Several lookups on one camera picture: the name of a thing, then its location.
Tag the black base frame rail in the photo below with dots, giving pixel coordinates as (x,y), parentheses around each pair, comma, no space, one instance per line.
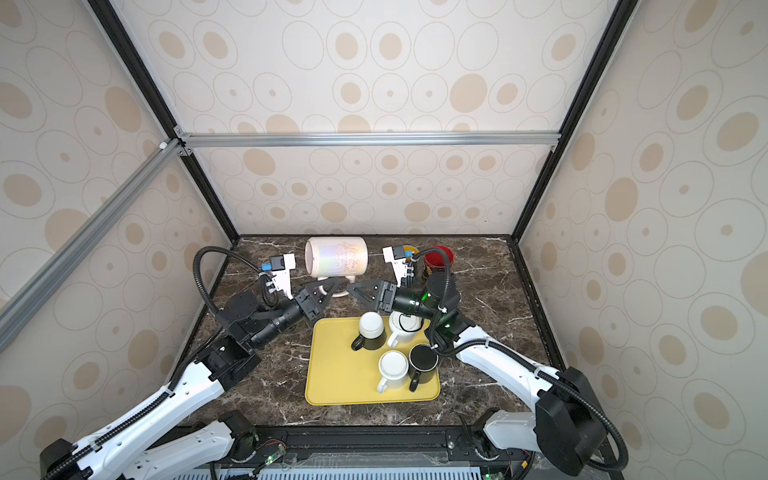
(376,452)

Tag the aluminium rail back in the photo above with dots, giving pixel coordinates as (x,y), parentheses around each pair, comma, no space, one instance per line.
(370,139)

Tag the pink iridescent mug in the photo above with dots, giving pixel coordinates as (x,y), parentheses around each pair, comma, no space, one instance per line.
(327,257)

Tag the blue mug yellow inside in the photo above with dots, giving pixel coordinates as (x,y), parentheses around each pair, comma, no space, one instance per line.
(411,249)

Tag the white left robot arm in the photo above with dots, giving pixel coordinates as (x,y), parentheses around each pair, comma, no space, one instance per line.
(129,447)

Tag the white mug upside down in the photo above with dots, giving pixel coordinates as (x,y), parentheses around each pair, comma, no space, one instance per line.
(403,328)

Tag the black left corner post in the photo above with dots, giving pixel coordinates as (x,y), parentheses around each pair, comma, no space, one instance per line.
(107,17)

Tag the aluminium rail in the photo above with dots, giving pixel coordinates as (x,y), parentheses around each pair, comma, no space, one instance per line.
(370,139)
(26,303)

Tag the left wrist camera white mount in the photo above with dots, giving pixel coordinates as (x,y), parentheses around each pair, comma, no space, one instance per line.
(277,276)

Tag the black mug front row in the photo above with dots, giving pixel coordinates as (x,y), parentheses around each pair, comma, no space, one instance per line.
(423,364)

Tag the aluminium rail left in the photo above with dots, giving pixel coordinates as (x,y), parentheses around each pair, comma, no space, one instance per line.
(26,303)

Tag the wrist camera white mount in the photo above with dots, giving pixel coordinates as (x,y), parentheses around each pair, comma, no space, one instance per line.
(277,276)
(402,263)

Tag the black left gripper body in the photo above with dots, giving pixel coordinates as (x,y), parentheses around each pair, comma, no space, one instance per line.
(306,308)

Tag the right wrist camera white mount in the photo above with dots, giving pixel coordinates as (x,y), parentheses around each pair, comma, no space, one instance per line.
(402,263)

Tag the black mug white base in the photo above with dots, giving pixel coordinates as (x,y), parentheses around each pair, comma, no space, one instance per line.
(371,333)

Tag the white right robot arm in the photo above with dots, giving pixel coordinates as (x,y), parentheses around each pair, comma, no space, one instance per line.
(567,424)

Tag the black corner frame post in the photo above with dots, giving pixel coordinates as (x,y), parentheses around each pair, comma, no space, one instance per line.
(608,42)

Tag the yellow plastic tray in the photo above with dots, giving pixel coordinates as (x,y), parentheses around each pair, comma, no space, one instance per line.
(338,375)

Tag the white mug front row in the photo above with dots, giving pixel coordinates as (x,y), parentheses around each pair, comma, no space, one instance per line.
(393,368)

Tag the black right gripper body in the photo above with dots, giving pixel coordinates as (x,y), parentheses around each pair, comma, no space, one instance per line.
(388,302)

